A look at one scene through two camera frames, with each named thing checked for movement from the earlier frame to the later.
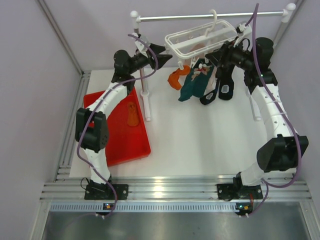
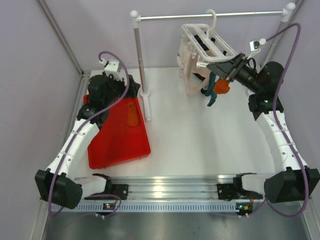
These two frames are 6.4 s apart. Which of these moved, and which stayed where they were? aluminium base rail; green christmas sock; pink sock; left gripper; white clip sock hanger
Moved: left gripper; green christmas sock; white clip sock hanger; pink sock
Stayed: aluminium base rail
